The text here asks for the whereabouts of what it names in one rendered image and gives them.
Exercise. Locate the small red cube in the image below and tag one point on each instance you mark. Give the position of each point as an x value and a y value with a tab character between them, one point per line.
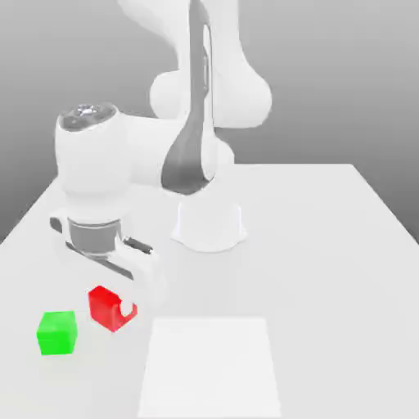
103	309

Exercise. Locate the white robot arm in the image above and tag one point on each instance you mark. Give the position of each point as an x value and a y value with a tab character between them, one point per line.
98	157

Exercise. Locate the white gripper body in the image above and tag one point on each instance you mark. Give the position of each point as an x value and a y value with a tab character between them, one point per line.
144	271

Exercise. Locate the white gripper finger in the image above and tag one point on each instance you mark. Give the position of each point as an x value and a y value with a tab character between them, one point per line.
127	307

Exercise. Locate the small green cube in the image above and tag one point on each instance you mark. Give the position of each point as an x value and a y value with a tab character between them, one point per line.
56	334

